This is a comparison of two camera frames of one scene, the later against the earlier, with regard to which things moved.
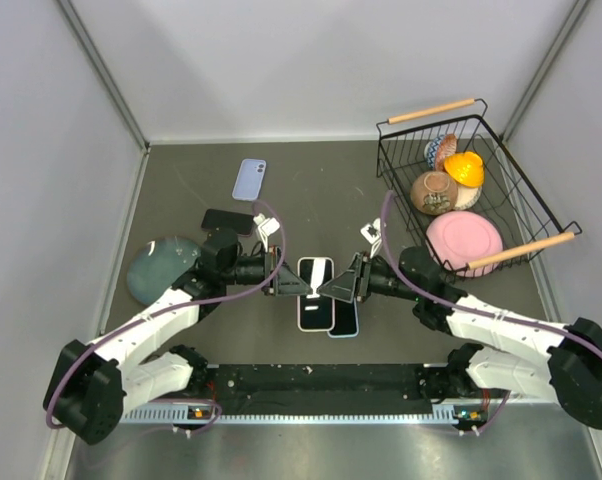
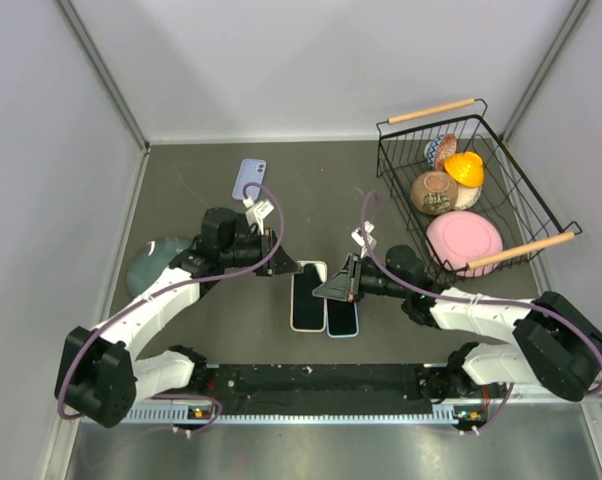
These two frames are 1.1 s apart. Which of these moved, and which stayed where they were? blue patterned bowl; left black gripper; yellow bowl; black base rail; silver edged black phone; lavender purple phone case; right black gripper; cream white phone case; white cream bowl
Moved: left black gripper; cream white phone case; silver edged black phone
Stayed: white cream bowl; yellow bowl; blue patterned bowl; black base rail; lavender purple phone case; right black gripper
